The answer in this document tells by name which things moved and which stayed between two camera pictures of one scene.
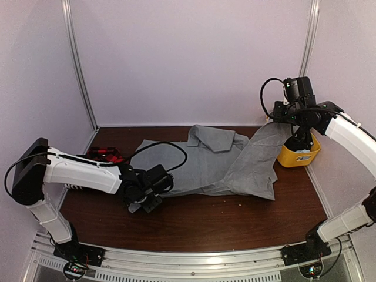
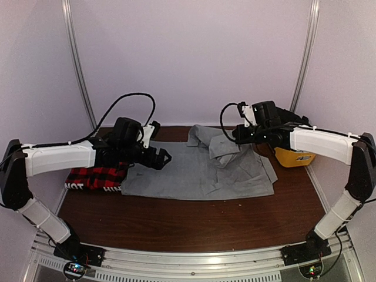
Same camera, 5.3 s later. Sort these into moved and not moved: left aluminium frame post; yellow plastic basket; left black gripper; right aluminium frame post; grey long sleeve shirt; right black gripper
Moved: right black gripper; left black gripper; grey long sleeve shirt
Not moved: left aluminium frame post; right aluminium frame post; yellow plastic basket
